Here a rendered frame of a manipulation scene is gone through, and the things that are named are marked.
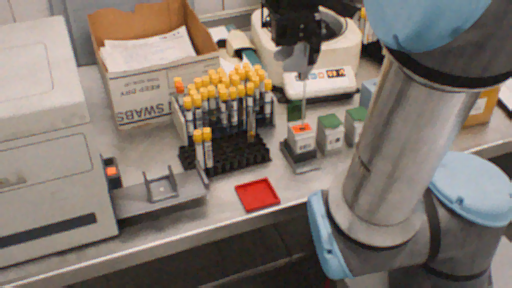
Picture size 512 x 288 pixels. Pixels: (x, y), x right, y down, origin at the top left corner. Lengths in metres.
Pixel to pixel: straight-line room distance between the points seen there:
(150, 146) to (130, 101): 0.10
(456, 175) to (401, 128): 0.26
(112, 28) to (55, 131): 0.61
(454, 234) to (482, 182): 0.08
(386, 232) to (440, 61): 0.29
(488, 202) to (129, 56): 0.92
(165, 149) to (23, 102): 0.41
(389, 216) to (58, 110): 0.48
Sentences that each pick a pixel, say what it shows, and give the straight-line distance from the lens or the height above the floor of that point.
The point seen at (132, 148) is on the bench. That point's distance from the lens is 1.19.
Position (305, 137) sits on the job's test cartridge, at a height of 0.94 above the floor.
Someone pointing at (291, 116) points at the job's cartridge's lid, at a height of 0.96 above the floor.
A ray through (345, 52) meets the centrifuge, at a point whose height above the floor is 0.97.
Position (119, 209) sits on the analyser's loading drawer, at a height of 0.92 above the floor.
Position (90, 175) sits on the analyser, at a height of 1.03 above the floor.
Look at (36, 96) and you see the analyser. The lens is 0.85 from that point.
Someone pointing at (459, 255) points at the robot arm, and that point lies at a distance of 0.77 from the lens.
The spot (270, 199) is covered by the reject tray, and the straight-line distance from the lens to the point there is 1.05.
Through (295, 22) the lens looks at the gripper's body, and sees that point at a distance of 0.91.
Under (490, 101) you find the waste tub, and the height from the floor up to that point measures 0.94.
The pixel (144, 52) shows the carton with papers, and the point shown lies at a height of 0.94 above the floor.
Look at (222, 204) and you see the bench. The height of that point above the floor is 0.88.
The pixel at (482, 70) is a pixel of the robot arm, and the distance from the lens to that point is 0.42.
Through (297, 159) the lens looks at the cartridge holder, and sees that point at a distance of 1.10.
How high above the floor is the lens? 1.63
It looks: 40 degrees down
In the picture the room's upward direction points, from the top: straight up
